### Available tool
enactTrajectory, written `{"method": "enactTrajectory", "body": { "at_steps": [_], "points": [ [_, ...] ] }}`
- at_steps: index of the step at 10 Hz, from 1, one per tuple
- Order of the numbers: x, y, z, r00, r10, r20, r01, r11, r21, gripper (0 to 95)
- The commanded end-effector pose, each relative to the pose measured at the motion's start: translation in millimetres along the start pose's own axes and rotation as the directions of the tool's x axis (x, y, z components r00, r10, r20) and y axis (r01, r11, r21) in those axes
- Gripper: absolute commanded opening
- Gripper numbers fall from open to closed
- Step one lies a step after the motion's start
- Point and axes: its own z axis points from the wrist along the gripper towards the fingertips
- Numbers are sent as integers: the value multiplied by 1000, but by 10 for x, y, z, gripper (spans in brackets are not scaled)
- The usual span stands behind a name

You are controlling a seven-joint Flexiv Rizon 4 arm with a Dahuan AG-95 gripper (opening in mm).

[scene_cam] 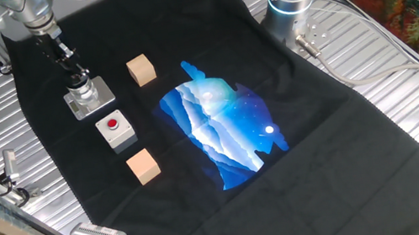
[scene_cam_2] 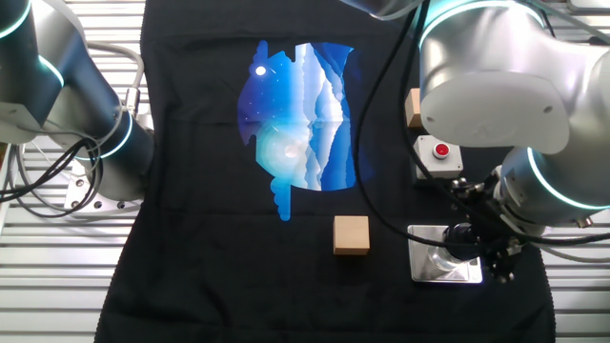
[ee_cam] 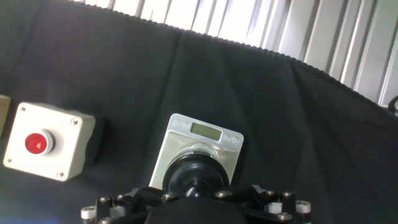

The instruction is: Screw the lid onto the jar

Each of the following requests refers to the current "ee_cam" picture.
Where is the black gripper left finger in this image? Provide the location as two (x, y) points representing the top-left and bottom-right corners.
(80, 186), (180, 224)

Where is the black cable loop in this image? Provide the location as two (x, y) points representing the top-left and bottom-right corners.
(387, 95), (398, 116)

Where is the clear glass jar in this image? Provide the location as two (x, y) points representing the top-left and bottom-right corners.
(174, 143), (224, 162)

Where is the black cloth with blue print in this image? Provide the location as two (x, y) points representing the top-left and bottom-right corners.
(0, 0), (398, 224)

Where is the white box with red button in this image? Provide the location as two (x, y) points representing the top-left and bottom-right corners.
(2, 101), (106, 183)

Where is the silver digital scale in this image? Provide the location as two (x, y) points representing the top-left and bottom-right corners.
(148, 113), (245, 190)

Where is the light wooden cube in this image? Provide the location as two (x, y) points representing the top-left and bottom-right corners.
(0, 94), (12, 138)

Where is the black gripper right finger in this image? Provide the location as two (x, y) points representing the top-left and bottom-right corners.
(213, 184), (312, 224)

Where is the black jar lid with knob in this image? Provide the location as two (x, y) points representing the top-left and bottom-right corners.
(161, 154), (231, 198)

